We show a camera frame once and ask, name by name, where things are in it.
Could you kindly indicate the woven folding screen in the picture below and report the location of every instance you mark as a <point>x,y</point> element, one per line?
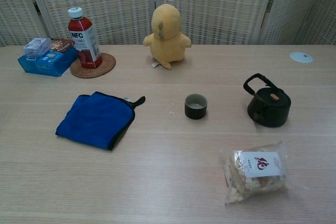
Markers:
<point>210,11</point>

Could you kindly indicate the blue microfiber cloth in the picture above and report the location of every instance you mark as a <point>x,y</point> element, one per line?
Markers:
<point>94,119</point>

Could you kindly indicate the yellow plush duck toy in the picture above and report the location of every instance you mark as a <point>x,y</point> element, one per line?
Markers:
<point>165,45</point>

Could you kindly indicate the brown cookie box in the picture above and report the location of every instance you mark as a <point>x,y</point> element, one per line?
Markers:
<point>62,44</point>

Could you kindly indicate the round woven rattan coaster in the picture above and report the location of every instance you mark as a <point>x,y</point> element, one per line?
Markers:
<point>108,66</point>

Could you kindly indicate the clear bag of snacks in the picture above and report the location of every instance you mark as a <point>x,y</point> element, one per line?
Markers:
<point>252,182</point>

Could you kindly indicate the small clear plastic box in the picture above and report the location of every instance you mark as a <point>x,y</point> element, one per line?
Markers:
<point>36,47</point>

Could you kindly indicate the red juice bottle white cap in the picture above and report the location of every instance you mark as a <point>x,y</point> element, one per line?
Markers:
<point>86,51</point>

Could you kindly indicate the blue snack box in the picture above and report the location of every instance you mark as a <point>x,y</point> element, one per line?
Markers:
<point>47,67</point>

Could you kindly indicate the black round object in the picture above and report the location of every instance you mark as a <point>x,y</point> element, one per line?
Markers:
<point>270,112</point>

